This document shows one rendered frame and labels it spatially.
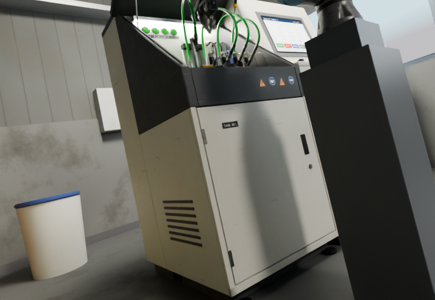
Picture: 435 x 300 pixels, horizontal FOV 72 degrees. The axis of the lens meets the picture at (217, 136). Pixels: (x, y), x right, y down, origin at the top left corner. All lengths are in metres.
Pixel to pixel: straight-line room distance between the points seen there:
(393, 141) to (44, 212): 2.26
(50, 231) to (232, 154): 1.71
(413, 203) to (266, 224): 0.57
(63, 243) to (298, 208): 1.78
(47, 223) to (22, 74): 1.67
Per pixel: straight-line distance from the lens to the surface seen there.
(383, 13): 3.92
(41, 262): 2.67
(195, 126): 1.15
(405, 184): 0.98
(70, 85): 3.70
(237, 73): 1.35
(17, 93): 3.58
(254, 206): 1.28
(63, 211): 2.59
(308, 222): 1.51
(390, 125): 0.96
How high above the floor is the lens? 0.58
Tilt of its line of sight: 4 degrees up
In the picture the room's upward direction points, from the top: 13 degrees counter-clockwise
